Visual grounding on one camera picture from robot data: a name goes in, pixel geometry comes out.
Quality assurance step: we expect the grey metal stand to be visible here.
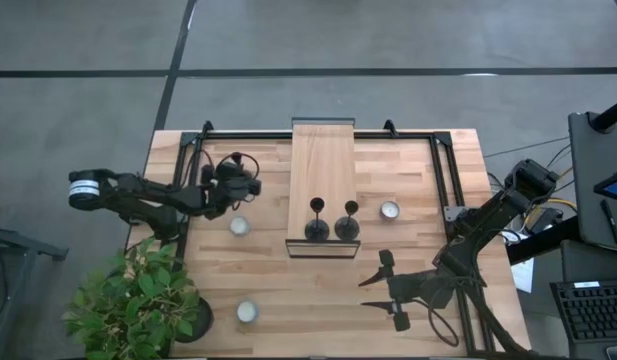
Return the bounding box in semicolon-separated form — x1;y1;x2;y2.
0;199;70;360

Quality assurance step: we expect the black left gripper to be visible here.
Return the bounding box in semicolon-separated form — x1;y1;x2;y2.
199;155;264;222

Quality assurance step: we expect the black aluminium table frame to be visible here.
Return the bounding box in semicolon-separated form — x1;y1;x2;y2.
168;119;495;357

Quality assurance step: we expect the green leafy plant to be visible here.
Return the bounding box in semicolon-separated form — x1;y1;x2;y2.
61;236;202;360

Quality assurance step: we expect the black desk beam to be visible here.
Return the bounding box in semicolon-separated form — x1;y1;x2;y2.
506;215;582;267

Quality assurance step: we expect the black keyboard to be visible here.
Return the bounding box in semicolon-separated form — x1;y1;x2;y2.
549;278;617;347

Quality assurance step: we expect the black pen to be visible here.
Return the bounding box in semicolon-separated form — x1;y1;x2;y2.
600;198;617;248

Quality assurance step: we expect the black plant pot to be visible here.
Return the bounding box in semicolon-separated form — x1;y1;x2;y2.
173;296;215;345

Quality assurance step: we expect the black power adapter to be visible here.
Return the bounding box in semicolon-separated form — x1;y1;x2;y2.
529;207;565;236

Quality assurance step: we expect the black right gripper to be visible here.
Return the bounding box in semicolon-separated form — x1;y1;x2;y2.
357;248;457;333

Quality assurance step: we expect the wooden shelf with black frame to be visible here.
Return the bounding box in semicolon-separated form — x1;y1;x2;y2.
285;117;362;260

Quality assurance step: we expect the tablet with blue screen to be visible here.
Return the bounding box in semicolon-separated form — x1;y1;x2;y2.
593;168;617;204

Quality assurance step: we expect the white paper sheet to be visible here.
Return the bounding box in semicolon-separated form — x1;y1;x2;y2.
501;226;536;295

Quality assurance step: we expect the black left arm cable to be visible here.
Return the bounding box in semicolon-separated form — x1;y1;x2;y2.
186;149;262;212

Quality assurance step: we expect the black sleeved cable bundle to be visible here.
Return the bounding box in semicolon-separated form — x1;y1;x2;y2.
451;249;532;357

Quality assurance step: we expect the white tealight candle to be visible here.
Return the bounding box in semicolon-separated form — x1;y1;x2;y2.
236;299;260;324
229;215;251;237
379;200;401;221

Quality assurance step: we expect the black pole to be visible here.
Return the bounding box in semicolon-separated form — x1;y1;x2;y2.
589;96;617;134

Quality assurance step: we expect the yellow cable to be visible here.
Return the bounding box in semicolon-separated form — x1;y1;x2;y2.
519;166;580;232

